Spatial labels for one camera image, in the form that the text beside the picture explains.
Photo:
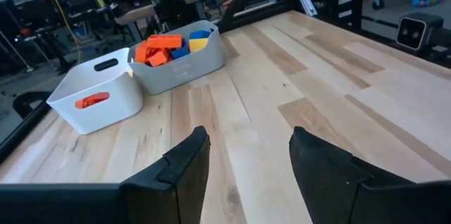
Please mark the long orange studded brick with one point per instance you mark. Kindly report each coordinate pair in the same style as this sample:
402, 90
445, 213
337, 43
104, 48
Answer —
164, 41

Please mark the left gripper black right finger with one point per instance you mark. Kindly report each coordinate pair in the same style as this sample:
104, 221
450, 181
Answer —
352, 196

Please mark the orange square studded brick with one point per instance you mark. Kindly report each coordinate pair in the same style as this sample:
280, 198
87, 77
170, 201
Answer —
92, 100

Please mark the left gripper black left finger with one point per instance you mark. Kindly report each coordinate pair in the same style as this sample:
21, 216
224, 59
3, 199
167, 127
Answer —
158, 199

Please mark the yellow studded brick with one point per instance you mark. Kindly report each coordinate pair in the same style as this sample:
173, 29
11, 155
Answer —
198, 44

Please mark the orange block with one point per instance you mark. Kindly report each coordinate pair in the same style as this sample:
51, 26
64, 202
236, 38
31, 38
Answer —
158, 58
141, 52

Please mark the black grey camera box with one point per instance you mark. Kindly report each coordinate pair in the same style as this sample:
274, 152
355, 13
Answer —
419, 32

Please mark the blue studded brick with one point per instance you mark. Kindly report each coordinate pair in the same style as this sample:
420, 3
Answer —
181, 51
199, 34

